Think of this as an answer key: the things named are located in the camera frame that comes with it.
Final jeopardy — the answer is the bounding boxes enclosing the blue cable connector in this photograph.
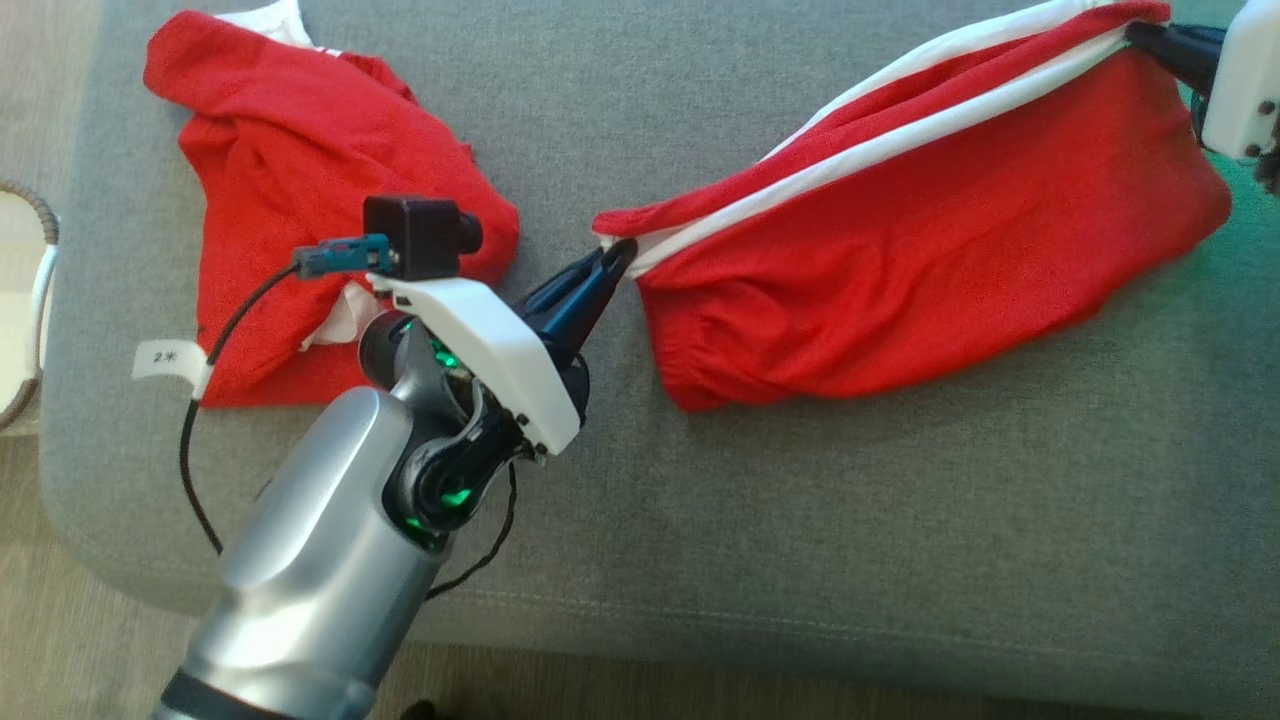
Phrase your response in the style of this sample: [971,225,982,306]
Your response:
[293,235,393,281]

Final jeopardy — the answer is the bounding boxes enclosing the white paper cable tag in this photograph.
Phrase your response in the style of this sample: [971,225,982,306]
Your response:
[132,340,214,401]

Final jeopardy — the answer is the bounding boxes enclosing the red shorts with white stripes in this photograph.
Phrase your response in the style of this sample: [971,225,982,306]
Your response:
[592,0,1233,413]

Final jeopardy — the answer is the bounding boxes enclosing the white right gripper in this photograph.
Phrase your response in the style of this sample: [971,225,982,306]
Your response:
[1126,0,1280,196]

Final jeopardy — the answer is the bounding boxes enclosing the grey sofa seat cushion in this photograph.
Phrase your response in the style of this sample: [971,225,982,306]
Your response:
[40,0,1280,720]

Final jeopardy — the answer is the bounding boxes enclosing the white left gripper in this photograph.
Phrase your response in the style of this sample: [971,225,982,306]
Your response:
[366,238,640,459]

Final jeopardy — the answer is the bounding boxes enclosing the woven laundry basket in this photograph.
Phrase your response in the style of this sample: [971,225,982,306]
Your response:
[0,180,61,433]

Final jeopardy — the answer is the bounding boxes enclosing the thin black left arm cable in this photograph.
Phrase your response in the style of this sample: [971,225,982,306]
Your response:
[180,262,519,601]

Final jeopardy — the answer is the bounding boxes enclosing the red jersey shirt white sleeves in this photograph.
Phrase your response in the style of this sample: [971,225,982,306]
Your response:
[143,0,521,409]

